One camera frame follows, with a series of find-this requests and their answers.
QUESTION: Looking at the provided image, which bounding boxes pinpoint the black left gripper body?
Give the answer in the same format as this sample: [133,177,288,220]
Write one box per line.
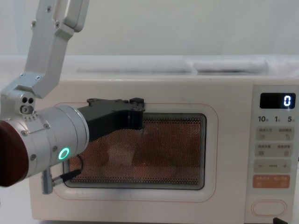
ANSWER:
[79,98,130,143]

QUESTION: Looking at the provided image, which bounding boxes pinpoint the cream microwave oven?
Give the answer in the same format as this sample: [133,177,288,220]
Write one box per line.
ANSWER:
[29,55,299,222]

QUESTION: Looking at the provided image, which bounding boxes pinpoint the oven control panel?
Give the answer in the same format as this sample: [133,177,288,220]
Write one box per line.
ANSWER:
[249,84,299,221]

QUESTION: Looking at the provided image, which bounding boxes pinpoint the thin dark cable silver plug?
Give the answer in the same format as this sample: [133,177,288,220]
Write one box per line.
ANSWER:
[51,154,84,185]

